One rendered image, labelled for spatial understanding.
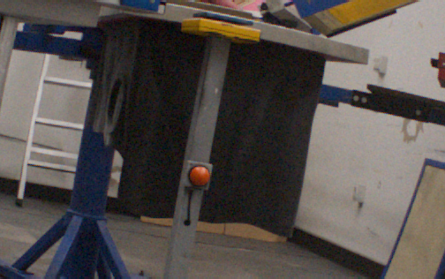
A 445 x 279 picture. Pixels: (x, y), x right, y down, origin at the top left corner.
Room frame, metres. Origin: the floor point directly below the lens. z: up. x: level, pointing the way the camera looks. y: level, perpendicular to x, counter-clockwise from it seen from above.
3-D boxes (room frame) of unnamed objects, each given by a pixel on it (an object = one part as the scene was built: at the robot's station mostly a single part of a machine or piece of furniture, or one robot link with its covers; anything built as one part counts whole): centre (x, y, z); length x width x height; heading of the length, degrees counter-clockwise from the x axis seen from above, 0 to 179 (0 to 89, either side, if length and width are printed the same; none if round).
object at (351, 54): (2.87, 0.06, 0.97); 0.79 x 0.58 x 0.04; 16
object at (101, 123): (2.76, 0.22, 0.79); 0.46 x 0.09 x 0.33; 16
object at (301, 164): (2.59, -0.02, 0.74); 0.45 x 0.03 x 0.43; 106
